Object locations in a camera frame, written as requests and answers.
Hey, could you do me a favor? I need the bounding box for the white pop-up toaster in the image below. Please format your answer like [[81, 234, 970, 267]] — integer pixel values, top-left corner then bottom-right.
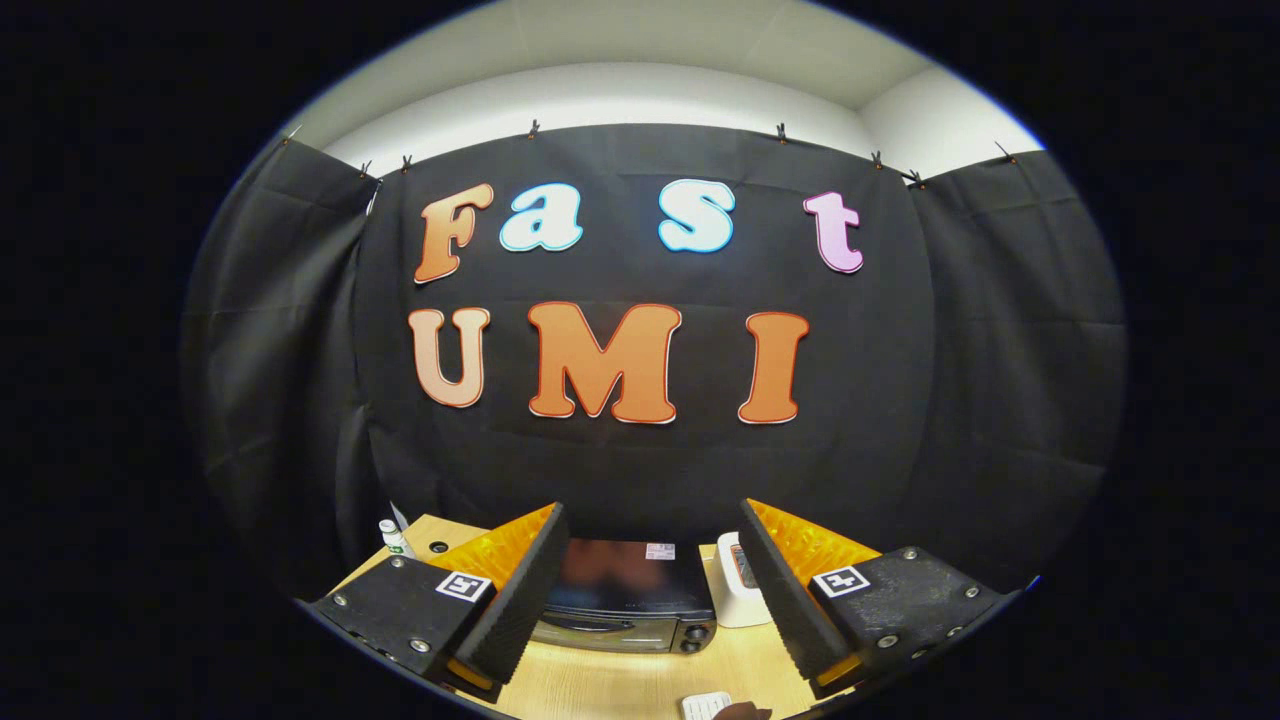
[[716, 531, 773, 629]]

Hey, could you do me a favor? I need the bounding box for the black backdrop cloth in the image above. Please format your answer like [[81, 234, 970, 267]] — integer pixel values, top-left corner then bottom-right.
[[180, 122, 1129, 601]]

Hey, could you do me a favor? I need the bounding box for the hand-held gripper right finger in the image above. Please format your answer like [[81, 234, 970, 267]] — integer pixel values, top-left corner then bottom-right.
[[738, 497, 1021, 701]]

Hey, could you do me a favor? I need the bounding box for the black toaster oven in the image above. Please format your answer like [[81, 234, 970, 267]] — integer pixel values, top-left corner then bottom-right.
[[530, 538, 719, 656]]

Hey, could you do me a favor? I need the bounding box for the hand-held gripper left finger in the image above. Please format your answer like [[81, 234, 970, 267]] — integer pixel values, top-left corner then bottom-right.
[[300, 501, 571, 704]]

